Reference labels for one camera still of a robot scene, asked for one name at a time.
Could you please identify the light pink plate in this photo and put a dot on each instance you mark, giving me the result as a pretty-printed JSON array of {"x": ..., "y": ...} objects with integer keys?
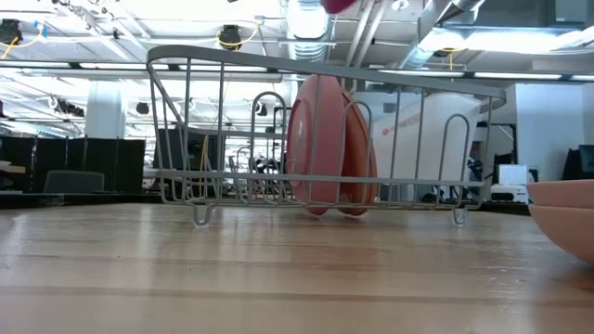
[{"x": 329, "y": 139}]

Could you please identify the orange plate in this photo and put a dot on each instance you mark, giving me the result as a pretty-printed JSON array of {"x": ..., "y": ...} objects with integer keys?
[{"x": 359, "y": 153}]

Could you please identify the magenta plate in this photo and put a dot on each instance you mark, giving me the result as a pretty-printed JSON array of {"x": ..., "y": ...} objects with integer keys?
[{"x": 336, "y": 5}]

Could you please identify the translucent white cutlery holder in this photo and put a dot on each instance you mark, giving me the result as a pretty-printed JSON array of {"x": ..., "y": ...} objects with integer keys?
[{"x": 408, "y": 153}]

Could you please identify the black monitor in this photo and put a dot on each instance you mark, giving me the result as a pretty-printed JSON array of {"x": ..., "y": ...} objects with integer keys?
[{"x": 176, "y": 148}]

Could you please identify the black ceiling-mounted device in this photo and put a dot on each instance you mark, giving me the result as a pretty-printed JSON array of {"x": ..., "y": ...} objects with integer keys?
[
  {"x": 229, "y": 37},
  {"x": 9, "y": 32}
]

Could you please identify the white box device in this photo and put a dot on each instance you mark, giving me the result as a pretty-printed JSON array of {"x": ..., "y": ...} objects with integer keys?
[{"x": 510, "y": 185}]

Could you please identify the grey chair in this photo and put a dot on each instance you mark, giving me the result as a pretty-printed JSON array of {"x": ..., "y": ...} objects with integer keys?
[{"x": 74, "y": 182}]

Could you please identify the black room partition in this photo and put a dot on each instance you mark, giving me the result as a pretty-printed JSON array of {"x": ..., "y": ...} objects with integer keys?
[{"x": 60, "y": 153}]

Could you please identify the peach plate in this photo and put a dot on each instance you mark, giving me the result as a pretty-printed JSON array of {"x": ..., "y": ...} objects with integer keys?
[
  {"x": 566, "y": 192},
  {"x": 571, "y": 232}
]

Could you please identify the dark screen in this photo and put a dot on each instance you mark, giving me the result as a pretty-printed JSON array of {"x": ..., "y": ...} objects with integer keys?
[{"x": 580, "y": 162}]

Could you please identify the silver ceiling air duct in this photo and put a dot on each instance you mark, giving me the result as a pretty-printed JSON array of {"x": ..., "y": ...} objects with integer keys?
[{"x": 308, "y": 23}]

